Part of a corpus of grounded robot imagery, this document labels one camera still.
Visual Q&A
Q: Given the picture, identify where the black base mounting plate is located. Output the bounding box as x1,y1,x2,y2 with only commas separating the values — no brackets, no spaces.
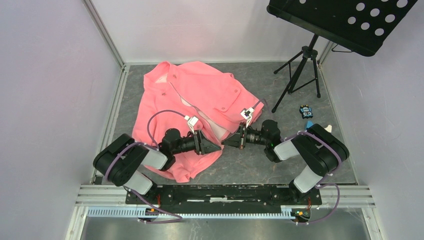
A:
143,184,322,214

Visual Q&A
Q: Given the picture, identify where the black music stand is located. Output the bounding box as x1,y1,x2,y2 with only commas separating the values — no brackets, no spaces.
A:
266,0,416,113

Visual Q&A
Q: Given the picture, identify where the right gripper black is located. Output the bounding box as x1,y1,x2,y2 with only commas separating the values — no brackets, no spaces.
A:
221,122,269,150

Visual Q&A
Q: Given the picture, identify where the small black blue toy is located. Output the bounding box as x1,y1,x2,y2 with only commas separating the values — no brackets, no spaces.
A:
299,105,314,119

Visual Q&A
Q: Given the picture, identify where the blue yellow small object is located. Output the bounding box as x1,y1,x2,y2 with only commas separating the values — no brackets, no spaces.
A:
305,120,314,130

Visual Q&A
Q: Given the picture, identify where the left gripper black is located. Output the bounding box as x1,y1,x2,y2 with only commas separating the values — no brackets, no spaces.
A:
172,129,221,155

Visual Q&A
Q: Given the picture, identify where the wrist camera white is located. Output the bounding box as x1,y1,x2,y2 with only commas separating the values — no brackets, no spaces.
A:
240,107,255,128
184,115,202,134

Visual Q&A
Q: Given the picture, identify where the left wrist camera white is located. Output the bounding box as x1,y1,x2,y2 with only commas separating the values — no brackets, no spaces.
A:
184,115,202,134

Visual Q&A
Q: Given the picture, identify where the white slotted cable duct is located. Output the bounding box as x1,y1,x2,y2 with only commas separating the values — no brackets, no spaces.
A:
86,206,294,220

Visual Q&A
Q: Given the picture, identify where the white object behind arm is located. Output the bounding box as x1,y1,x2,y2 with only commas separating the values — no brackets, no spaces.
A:
324,124,333,133

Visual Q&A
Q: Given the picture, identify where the pink zip-up jacket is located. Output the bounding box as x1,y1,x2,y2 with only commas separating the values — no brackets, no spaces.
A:
132,60,265,184

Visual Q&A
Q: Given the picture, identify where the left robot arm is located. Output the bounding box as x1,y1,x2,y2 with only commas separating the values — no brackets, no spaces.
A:
93,128,221,204

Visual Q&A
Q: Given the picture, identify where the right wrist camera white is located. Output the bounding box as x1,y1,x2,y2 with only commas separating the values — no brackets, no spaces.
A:
240,107,255,128

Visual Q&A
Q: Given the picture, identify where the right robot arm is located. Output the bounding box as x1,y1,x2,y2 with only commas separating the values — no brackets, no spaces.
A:
221,119,350,204

